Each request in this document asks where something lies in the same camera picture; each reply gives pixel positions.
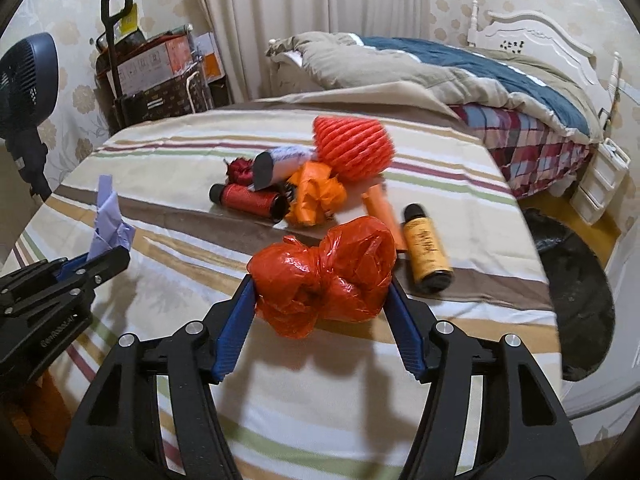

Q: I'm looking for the yellow bottle with black cap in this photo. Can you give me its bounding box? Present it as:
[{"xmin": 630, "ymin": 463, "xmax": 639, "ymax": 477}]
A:
[{"xmin": 402, "ymin": 203, "xmax": 455, "ymax": 291}]

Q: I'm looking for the red thread spool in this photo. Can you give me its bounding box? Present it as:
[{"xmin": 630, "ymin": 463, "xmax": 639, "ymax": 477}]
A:
[{"xmin": 209, "ymin": 182, "xmax": 291, "ymax": 224}]

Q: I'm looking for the red plastic bag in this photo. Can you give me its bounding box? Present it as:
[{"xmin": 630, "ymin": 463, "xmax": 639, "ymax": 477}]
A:
[{"xmin": 248, "ymin": 216, "xmax": 399, "ymax": 340}]

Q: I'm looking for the purple paper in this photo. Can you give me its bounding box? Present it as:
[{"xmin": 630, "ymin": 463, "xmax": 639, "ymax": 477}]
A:
[{"xmin": 89, "ymin": 175, "xmax": 137, "ymax": 262}]

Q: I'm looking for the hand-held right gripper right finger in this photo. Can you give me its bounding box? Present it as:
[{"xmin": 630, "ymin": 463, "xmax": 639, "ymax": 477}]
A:
[{"xmin": 384, "ymin": 280, "xmax": 587, "ymax": 480}]

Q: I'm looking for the trash bin with black liner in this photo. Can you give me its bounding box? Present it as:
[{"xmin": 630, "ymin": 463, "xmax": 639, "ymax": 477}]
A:
[{"xmin": 520, "ymin": 207, "xmax": 617, "ymax": 382}]

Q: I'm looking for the cream curtain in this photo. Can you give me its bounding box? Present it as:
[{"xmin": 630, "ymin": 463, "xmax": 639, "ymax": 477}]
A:
[{"xmin": 192, "ymin": 0, "xmax": 431, "ymax": 104}]

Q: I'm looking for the white and orange cardboard box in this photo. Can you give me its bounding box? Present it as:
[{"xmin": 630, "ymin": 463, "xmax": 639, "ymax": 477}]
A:
[{"xmin": 117, "ymin": 32, "xmax": 194, "ymax": 97}]

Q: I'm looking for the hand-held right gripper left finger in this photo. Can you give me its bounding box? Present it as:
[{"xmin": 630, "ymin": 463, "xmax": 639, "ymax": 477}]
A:
[{"xmin": 54, "ymin": 275, "xmax": 258, "ymax": 480}]

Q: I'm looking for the white bed headboard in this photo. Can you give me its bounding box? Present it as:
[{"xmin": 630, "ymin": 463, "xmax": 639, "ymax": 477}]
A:
[{"xmin": 467, "ymin": 0, "xmax": 624, "ymax": 117}]

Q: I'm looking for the bed with plaid sheet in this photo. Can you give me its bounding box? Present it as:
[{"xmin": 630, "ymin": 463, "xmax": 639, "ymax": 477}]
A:
[{"xmin": 265, "ymin": 31, "xmax": 604, "ymax": 144}]

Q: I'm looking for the orange and white carton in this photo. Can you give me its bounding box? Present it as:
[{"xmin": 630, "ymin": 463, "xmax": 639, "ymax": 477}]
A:
[{"xmin": 192, "ymin": 32, "xmax": 227, "ymax": 82}]

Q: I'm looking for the dark red wrapper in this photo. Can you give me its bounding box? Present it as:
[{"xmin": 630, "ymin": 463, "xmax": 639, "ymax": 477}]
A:
[{"xmin": 223, "ymin": 156, "xmax": 257, "ymax": 186}]

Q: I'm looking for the orange tube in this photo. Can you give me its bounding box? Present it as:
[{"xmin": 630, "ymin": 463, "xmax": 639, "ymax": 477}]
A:
[{"xmin": 362, "ymin": 185, "xmax": 406, "ymax": 252}]

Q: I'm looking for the orange wrapper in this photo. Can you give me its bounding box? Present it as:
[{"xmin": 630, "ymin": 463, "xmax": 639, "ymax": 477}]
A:
[{"xmin": 284, "ymin": 160, "xmax": 349, "ymax": 229}]

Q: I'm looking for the white plastic drawer unit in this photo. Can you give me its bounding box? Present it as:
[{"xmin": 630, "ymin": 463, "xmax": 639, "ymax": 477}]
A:
[{"xmin": 570, "ymin": 137, "xmax": 631, "ymax": 226}]

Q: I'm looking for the orange foam fruit net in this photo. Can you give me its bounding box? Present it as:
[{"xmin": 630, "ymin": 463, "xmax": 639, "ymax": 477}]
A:
[{"xmin": 312, "ymin": 115, "xmax": 396, "ymax": 184}]

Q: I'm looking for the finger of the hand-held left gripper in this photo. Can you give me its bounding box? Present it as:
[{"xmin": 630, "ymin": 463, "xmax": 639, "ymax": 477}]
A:
[
  {"xmin": 0, "ymin": 255, "xmax": 90, "ymax": 307},
  {"xmin": 30, "ymin": 247, "xmax": 132, "ymax": 322}
]

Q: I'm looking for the black electric fan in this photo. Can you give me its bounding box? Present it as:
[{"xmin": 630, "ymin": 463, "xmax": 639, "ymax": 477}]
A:
[{"xmin": 0, "ymin": 32, "xmax": 60, "ymax": 202}]

